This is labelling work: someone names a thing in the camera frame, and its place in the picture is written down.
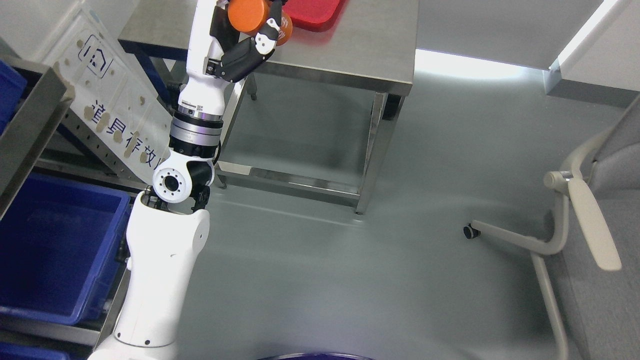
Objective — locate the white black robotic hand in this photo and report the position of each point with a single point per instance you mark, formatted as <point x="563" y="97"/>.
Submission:
<point x="218" y="55"/>

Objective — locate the orange cylindrical capacitor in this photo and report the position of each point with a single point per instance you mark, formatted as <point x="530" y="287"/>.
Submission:
<point x="247" y="16"/>

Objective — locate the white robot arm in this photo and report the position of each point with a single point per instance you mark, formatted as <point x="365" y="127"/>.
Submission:
<point x="167" y="229"/>

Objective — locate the metal shelf rack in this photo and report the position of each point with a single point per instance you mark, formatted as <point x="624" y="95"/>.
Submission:
<point x="45" y="105"/>

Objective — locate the red tray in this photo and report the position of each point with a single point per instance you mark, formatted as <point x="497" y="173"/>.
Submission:
<point x="314" y="15"/>

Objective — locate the white sign board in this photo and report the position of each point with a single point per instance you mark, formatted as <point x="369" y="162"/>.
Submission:
<point x="111" y="98"/>

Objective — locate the steel table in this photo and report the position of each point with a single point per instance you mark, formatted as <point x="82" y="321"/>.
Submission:
<point x="371" y="47"/>

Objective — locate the blue bin upper left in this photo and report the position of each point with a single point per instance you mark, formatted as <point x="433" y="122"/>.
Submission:
<point x="12" y="85"/>

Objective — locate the blue bin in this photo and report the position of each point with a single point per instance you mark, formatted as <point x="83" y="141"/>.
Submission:
<point x="59" y="243"/>
<point x="12" y="85"/>

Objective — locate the blue bin lower left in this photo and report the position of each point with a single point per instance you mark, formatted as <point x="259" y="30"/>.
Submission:
<point x="59" y="243"/>

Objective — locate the grey office chair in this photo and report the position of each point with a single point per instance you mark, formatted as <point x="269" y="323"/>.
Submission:
<point x="588" y="270"/>

